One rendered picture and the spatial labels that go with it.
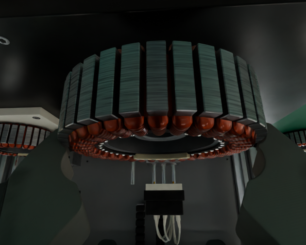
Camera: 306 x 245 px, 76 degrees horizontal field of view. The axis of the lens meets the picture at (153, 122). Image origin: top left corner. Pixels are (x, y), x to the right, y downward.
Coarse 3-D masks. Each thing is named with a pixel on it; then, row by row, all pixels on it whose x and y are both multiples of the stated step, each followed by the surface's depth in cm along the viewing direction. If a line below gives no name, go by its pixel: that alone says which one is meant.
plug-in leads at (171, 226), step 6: (156, 216) 40; (174, 216) 42; (156, 222) 40; (156, 228) 40; (168, 228) 43; (174, 228) 43; (180, 228) 39; (174, 234) 42; (162, 240) 41; (168, 240) 40; (174, 240) 41
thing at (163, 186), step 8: (152, 168) 45; (152, 176) 44; (152, 184) 32; (160, 184) 32; (168, 184) 32; (176, 184) 32; (144, 192) 34; (152, 192) 34; (160, 192) 34; (168, 192) 34; (176, 192) 34; (144, 200) 34; (152, 200) 34; (160, 200) 34; (168, 200) 34; (176, 200) 33; (152, 208) 33; (160, 208) 33; (168, 208) 33; (176, 208) 33
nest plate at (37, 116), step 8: (0, 112) 27; (8, 112) 27; (16, 112) 27; (24, 112) 27; (32, 112) 27; (40, 112) 27; (48, 112) 29; (0, 120) 29; (8, 120) 29; (16, 120) 29; (24, 120) 29; (32, 120) 29; (40, 120) 29; (48, 120) 29; (56, 120) 31; (48, 128) 33; (56, 128) 33
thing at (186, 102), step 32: (96, 64) 8; (128, 64) 7; (160, 64) 7; (192, 64) 7; (224, 64) 8; (64, 96) 9; (96, 96) 8; (128, 96) 7; (160, 96) 7; (192, 96) 7; (224, 96) 7; (256, 96) 8; (64, 128) 8; (96, 128) 8; (128, 128) 7; (160, 128) 7; (192, 128) 7; (224, 128) 7; (256, 128) 8; (128, 160) 16; (160, 160) 15; (192, 160) 15
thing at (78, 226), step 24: (48, 144) 10; (24, 168) 9; (48, 168) 9; (24, 192) 8; (48, 192) 7; (72, 192) 7; (0, 216) 7; (24, 216) 7; (48, 216) 7; (72, 216) 7; (0, 240) 6; (24, 240) 6; (48, 240) 6; (72, 240) 7
